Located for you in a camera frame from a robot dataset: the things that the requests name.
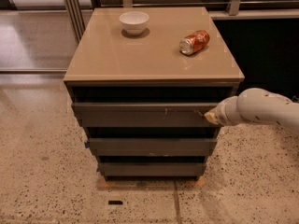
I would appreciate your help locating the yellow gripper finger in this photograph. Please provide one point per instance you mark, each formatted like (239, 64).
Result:
(211, 116)

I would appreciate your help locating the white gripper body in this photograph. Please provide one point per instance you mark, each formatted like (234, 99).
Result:
(221, 115)

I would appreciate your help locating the grey top drawer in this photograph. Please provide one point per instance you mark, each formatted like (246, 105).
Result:
(142, 115)

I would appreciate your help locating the grey drawer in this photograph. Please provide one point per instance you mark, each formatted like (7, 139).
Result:
(142, 115)
(151, 147)
(151, 169)

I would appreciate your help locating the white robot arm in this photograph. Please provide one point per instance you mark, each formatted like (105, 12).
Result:
(256, 106)

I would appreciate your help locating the grey drawer cabinet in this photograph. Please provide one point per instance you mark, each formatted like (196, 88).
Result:
(110, 66)

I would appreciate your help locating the grey middle drawer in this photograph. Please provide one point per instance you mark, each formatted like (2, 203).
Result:
(151, 147)

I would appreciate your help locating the grey bottom drawer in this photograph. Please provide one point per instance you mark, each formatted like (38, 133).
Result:
(151, 169)

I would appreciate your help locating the orange soda can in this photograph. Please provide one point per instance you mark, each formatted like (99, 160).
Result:
(194, 42)

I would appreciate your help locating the white ceramic bowl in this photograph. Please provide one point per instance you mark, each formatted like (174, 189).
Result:
(134, 22)

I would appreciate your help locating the metal railing frame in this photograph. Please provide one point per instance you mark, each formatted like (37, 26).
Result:
(233, 17)

